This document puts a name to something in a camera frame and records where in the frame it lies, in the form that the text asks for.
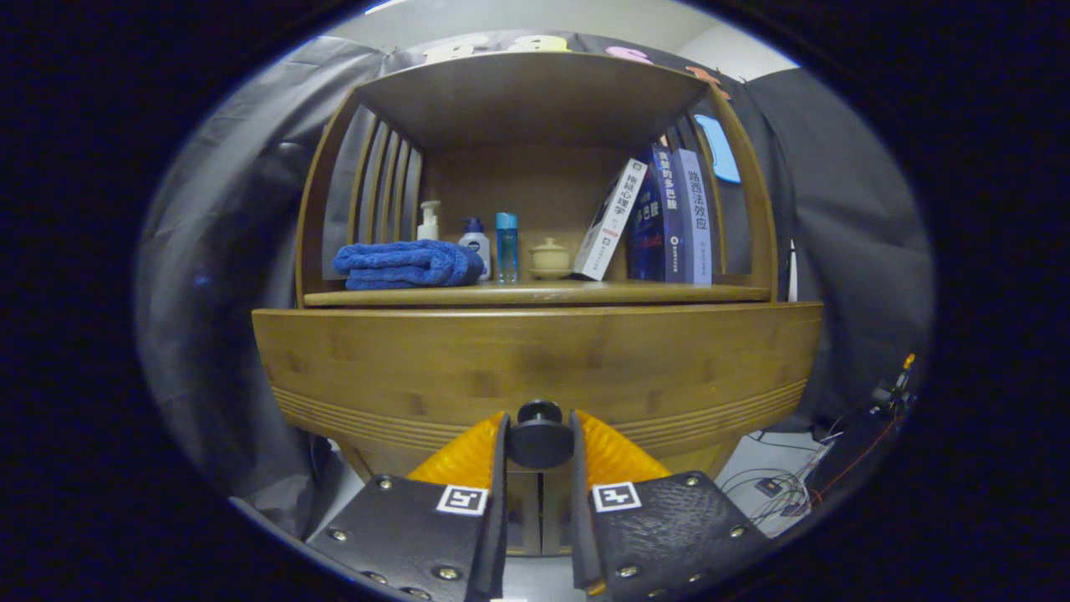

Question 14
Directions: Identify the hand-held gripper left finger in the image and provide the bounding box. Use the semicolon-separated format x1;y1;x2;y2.
305;410;512;602

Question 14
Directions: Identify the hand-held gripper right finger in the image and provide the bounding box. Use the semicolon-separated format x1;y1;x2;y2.
570;408;774;601

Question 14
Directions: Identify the wooden cabinet door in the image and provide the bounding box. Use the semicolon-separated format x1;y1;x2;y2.
351;439;543;557
542;439;741;557

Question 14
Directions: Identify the wooden countertop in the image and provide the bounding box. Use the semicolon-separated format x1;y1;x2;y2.
303;280;772;309

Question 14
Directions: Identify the wooden cabinet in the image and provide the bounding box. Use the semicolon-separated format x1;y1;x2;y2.
251;50;824;557

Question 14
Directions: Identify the black device with orange clip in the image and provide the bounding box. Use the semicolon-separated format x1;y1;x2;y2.
869;351;916;419

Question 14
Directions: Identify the blue folded towel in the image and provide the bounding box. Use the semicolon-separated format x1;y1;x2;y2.
332;239;486;291

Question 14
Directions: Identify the white bottle with blue cap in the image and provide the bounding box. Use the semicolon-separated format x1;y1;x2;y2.
457;217;492;283

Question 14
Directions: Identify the clear blue bottle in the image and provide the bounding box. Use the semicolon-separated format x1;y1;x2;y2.
495;212;519;283

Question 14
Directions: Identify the cream lidded teacup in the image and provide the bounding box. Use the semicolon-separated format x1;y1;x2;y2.
528;237;573;280

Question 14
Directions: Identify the white book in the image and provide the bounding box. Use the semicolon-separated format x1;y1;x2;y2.
573;158;649;282

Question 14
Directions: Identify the dark blue book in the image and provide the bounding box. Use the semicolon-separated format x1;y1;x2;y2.
627;144;688;283

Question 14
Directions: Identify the pale blue book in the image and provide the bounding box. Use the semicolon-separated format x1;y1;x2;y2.
673;148;714;286

